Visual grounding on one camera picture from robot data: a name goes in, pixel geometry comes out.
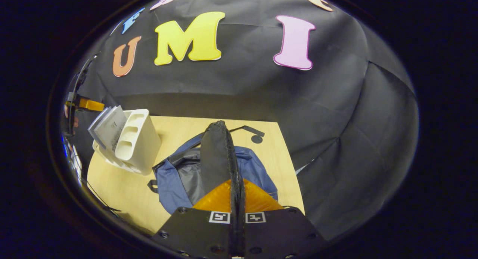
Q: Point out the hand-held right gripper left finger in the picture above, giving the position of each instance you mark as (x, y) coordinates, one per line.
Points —
(194, 233)

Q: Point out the blue schoolbag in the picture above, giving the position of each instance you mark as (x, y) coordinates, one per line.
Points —
(175, 180)

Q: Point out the grey printed book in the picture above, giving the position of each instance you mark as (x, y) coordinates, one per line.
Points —
(96, 127)

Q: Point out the black backdrop cloth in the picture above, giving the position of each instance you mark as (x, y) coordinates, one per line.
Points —
(298, 113)

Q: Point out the background equipment clutter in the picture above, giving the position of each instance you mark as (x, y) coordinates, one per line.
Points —
(74, 158)

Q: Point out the white bookshelf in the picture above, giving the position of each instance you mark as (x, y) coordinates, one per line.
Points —
(142, 147)

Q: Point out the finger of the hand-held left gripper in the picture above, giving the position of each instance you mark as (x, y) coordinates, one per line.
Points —
(91, 104)

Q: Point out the plain white book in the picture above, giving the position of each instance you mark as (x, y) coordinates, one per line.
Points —
(112, 130)

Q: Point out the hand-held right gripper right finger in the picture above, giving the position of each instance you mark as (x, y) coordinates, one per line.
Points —
(280, 233)

